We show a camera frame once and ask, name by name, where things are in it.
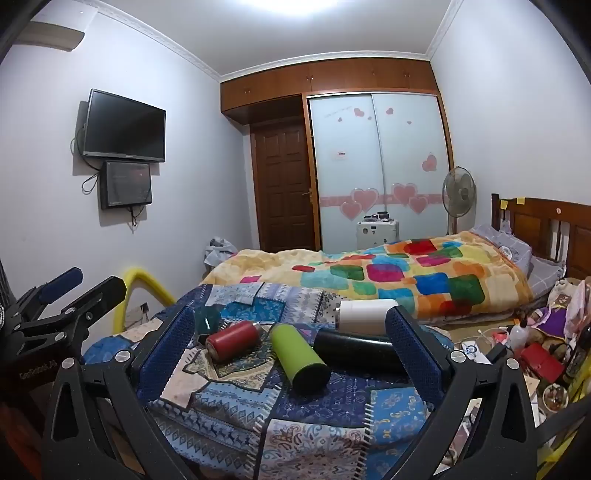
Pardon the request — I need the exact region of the black wall television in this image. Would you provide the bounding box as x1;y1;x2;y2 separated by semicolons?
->
82;89;167;164

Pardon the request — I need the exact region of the wooden wardrobe with glass doors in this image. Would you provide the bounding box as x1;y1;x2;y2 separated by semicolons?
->
220;57;456;253

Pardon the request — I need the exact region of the dark green cup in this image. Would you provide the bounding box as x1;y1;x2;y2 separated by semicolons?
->
194;307;223;345

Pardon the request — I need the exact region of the red box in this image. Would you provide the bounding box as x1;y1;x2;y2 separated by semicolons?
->
519;342;565;385

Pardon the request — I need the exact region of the grey cloth pile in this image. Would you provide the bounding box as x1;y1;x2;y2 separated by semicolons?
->
204;237;239;269

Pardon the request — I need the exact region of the colourful checked blanket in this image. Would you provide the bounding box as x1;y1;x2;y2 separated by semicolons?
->
202;231;534;325

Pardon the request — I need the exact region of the white air conditioner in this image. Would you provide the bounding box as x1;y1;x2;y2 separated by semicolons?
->
17;8;86;52

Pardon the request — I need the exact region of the white small appliance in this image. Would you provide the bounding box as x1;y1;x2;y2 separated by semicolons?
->
356;220;400;253

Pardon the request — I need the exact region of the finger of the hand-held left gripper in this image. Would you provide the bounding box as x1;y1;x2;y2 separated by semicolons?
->
8;268;85;320
13;276;127;343

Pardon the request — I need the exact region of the blue patchwork blanket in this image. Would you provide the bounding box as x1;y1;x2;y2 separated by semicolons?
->
83;281;459;480

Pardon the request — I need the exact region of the red cup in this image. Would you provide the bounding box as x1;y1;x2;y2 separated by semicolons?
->
205;320;262;365

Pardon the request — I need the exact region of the standing fan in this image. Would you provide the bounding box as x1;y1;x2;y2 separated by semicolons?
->
441;167;478;236

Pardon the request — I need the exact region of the small round bowl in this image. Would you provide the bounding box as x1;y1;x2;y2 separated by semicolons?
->
540;383;570;412

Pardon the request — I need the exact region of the small black wall monitor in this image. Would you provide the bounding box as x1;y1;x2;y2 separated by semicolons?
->
100;160;153;210

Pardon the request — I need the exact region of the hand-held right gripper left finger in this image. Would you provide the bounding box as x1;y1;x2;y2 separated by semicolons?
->
41;305;199;480

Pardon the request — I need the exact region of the dark glass bottle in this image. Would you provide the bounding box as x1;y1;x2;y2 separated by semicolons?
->
565;322;591;385

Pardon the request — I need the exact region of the grey pillow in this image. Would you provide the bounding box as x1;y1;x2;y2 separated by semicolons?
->
470;223;567;292

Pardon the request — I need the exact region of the yellow foam tube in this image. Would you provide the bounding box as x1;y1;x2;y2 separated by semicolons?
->
112;266;174;334

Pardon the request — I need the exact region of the black cup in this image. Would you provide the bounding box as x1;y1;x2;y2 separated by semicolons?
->
313;329;408;376

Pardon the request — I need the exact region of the clear spray bottle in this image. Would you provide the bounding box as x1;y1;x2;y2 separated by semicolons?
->
505;318;530;352

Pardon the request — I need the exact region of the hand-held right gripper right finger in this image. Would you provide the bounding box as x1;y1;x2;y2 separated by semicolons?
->
374;306;542;480

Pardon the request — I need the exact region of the brown wooden door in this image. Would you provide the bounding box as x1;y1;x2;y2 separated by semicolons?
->
251;124;317;253

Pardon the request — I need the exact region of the wooden bed headboard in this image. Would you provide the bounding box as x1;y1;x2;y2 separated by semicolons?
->
490;192;591;283

